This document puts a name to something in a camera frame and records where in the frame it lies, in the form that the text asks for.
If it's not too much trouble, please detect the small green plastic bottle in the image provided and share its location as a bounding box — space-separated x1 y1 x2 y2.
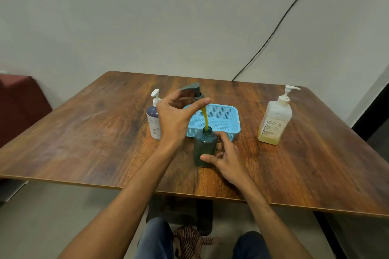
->
193 127 218 168

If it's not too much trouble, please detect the black table support post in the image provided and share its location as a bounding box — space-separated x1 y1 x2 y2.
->
196 198 213 236

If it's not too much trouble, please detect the person's right leg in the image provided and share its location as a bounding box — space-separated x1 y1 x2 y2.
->
232 231 271 259

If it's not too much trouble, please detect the dark red sofa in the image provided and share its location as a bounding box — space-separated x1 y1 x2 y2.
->
0 74 53 149

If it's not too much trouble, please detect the green pump cap yellow tube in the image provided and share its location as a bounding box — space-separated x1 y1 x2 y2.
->
178 82 211 132

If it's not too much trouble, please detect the person's leg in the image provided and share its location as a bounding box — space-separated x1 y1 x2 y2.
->
135 218 175 259
232 231 271 259

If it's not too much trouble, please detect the large white pump cap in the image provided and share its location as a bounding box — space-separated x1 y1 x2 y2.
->
277 85 301 106

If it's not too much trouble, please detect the brown checkered cloth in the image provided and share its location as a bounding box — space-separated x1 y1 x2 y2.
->
172 226 222 259

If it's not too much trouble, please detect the person's left hand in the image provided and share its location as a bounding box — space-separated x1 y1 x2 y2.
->
156 89 211 149

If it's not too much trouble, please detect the blue plastic basket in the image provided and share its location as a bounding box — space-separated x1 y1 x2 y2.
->
182 104 241 142

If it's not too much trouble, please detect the person's left forearm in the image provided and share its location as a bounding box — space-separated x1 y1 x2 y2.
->
58 142 186 259

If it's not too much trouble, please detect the small navy white floral bottle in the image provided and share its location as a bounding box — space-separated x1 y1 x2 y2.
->
147 105 162 140

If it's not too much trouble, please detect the small white pump cap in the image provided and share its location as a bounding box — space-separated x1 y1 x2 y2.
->
151 89 162 108

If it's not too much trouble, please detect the black wall cable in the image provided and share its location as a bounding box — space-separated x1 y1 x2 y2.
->
232 0 322 81

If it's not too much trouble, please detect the person's left leg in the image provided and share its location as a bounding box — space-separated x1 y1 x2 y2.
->
135 218 175 259

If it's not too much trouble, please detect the person's right forearm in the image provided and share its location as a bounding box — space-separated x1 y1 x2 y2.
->
238 178 314 259

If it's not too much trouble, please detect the white flat board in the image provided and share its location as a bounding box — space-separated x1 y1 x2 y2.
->
0 180 30 203

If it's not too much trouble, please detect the person's right hand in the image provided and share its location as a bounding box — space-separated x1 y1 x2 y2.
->
200 131 253 188

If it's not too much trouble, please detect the large translucent bottle yellow liquid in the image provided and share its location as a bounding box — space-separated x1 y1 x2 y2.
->
258 100 293 146

